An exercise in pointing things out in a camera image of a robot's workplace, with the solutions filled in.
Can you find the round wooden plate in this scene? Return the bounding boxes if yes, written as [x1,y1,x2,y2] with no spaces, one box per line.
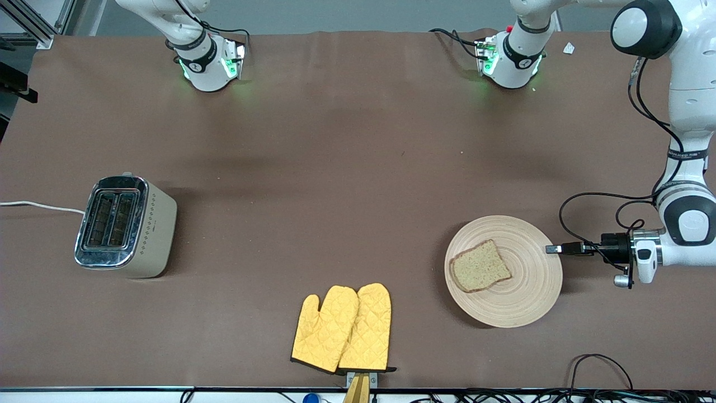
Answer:
[445,215,563,328]

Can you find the beige and chrome toaster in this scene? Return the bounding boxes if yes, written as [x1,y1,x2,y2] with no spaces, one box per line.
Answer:
[74,172,178,279]

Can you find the black base cable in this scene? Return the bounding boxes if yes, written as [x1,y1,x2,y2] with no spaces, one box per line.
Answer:
[199,20,251,40]
[429,28,483,59]

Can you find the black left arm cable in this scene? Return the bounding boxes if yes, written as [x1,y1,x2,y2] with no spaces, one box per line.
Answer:
[559,56,686,266]

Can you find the aluminium frame with bracket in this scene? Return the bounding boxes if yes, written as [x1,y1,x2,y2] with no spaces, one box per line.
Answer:
[0,0,76,50]

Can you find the yellow quilted oven mitt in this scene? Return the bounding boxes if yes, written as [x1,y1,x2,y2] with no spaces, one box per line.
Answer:
[291,285,360,374]
[337,283,392,372]

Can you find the black right base cable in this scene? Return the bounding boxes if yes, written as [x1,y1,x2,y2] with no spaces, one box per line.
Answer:
[199,20,251,40]

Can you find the black looped cable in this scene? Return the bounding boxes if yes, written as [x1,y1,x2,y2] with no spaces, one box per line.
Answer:
[568,354,634,391]

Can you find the white toaster power cable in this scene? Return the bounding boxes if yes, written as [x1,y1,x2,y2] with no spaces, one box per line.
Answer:
[0,200,86,215]

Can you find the brown table cover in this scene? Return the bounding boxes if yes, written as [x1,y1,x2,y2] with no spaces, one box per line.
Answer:
[0,29,716,391]

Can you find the slice of brown bread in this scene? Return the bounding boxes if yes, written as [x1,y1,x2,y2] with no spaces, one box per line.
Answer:
[449,240,512,293]

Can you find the black left base cable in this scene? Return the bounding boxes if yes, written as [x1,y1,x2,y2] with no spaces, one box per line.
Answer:
[429,28,483,59]

